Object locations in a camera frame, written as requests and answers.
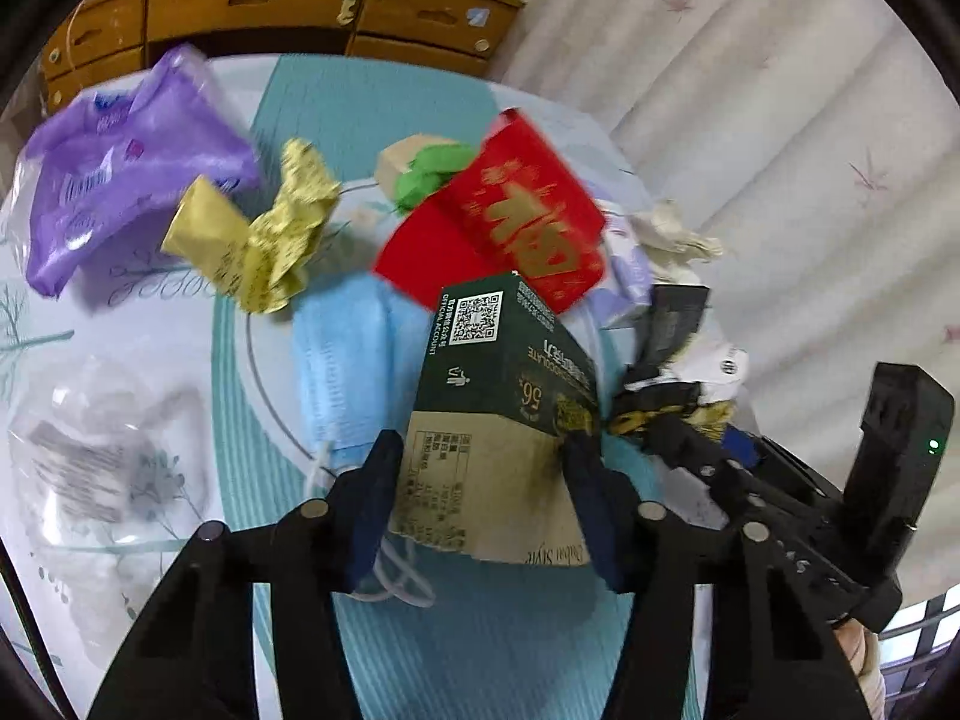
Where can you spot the metal window railing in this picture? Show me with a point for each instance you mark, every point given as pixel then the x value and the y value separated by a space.
pixel 919 622

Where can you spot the red gold-print paper box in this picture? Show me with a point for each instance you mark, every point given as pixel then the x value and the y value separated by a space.
pixel 517 202

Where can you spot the white curtain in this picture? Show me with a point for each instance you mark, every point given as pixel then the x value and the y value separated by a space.
pixel 750 90

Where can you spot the beige sponge block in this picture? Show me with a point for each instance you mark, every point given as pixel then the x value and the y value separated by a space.
pixel 397 161

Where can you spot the white paper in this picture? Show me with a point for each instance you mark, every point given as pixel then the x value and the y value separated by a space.
pixel 675 232

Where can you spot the wooden desk with drawers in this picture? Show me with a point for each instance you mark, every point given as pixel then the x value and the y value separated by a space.
pixel 225 7

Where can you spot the round glass plate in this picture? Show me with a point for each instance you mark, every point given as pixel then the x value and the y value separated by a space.
pixel 274 390

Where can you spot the crumpled gold wrapper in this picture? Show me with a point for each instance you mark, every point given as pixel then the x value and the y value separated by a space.
pixel 285 232

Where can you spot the person's right forearm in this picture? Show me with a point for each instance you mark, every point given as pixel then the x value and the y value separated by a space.
pixel 859 667

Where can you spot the dark green cardboard box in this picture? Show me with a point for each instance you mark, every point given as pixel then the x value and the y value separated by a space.
pixel 495 360

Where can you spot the teal table runner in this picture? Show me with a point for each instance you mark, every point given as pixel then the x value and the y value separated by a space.
pixel 337 105

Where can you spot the blue face mask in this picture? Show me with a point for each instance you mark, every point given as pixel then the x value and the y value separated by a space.
pixel 352 360

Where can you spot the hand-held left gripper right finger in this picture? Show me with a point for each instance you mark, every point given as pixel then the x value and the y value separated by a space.
pixel 592 510

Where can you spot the clear plastic packaging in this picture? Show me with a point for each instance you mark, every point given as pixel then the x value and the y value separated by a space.
pixel 90 450

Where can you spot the green paper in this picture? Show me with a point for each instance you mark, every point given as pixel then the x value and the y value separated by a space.
pixel 431 172

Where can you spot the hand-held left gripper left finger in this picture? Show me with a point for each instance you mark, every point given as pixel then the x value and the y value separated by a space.
pixel 375 510

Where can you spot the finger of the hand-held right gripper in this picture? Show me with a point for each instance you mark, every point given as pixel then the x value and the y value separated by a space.
pixel 697 465

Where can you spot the purple plastic packet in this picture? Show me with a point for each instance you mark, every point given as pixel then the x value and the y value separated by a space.
pixel 127 150

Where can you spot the black and gold wrapper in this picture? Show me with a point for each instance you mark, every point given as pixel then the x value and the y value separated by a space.
pixel 671 326

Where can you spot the small purple white packet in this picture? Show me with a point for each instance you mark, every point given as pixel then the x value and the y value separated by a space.
pixel 622 270

